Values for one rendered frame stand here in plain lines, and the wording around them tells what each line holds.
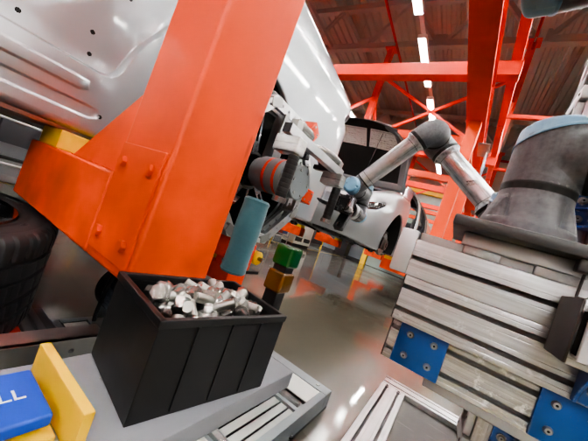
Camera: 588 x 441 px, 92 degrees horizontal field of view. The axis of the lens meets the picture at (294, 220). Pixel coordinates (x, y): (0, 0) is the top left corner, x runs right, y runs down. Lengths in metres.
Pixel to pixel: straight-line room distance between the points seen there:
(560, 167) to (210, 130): 0.60
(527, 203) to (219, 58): 0.58
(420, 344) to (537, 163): 0.40
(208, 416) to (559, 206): 0.63
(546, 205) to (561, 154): 0.09
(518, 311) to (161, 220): 0.61
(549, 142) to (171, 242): 0.68
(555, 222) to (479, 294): 0.17
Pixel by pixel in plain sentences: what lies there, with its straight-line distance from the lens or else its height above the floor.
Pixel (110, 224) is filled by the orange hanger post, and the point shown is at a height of 0.59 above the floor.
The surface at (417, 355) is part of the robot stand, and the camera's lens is 0.67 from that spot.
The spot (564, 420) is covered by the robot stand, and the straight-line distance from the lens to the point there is 0.70.
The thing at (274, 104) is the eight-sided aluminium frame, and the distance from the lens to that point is 1.09.
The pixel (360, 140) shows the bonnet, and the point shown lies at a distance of 4.55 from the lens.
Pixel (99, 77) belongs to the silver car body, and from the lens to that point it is 1.01.
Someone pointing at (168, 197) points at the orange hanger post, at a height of 0.67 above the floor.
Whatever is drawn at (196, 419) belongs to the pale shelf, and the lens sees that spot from 0.42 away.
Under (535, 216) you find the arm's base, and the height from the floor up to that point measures 0.85.
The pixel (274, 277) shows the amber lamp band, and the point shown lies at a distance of 0.54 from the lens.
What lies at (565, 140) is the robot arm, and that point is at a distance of 0.69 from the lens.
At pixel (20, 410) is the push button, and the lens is 0.36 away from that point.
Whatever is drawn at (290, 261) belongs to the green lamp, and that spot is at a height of 0.64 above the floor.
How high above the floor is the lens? 0.70
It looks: 1 degrees up
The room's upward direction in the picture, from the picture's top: 20 degrees clockwise
